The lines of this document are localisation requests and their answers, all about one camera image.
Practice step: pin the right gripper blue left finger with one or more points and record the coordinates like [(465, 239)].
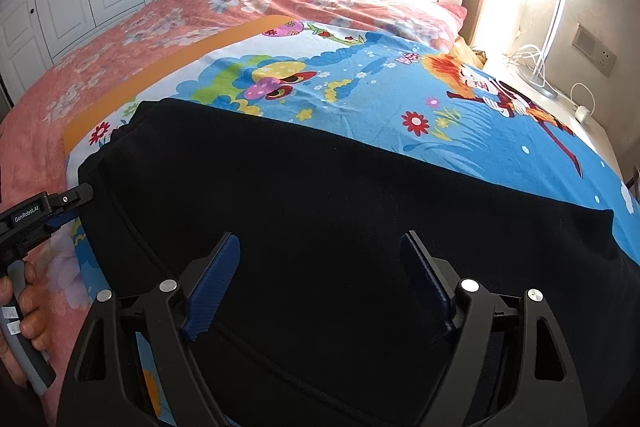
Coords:
[(204, 283)]

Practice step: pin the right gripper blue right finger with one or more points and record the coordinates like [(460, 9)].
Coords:
[(434, 294)]

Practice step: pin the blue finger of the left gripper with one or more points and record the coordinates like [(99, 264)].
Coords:
[(65, 206)]

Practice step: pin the black sweatpants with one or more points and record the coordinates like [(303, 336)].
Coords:
[(320, 325)]

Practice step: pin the person's left hand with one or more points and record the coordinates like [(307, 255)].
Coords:
[(33, 362)]

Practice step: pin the pink floral duvet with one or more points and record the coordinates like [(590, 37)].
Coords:
[(32, 155)]

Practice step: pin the blue cartoon bed sheet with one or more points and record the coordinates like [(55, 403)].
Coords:
[(393, 94)]

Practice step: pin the white table lamp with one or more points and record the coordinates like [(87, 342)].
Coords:
[(536, 78)]

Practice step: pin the white charger with cable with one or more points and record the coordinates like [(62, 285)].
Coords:
[(583, 112)]

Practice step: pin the wall switch and socket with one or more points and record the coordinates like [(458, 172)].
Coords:
[(594, 50)]

